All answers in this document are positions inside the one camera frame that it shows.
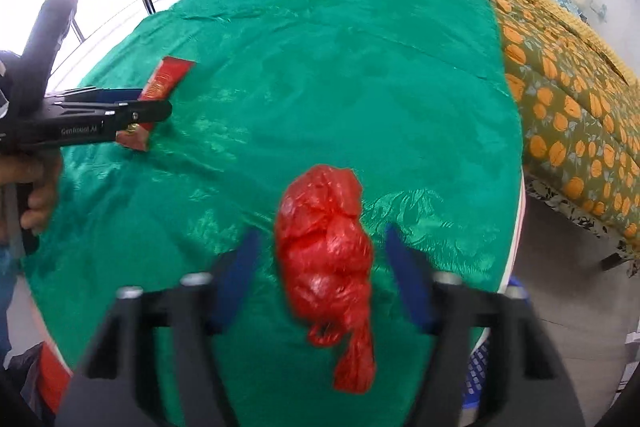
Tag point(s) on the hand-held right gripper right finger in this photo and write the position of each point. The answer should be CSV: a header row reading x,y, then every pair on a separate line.
x,y
407,277

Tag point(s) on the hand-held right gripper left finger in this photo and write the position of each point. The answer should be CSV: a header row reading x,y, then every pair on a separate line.
x,y
240,277

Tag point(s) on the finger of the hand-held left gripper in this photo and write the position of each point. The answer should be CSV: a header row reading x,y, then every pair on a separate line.
x,y
120,96
150,112

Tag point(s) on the red wrapper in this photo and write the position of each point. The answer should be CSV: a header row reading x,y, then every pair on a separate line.
x,y
165,79

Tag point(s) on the red plastic bag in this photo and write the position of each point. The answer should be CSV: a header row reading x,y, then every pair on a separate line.
x,y
320,247

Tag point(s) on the blue plastic basket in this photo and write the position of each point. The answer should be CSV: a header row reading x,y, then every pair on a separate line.
x,y
480,382

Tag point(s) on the person's left hand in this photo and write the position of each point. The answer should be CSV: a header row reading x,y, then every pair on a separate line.
x,y
42,192

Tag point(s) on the green floral tablecloth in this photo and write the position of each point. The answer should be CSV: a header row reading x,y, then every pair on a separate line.
x,y
325,82

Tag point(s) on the wooden bed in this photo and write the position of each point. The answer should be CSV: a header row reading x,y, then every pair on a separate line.
x,y
615,259

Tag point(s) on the red striped cloth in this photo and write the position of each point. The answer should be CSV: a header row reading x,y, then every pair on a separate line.
x,y
55,377

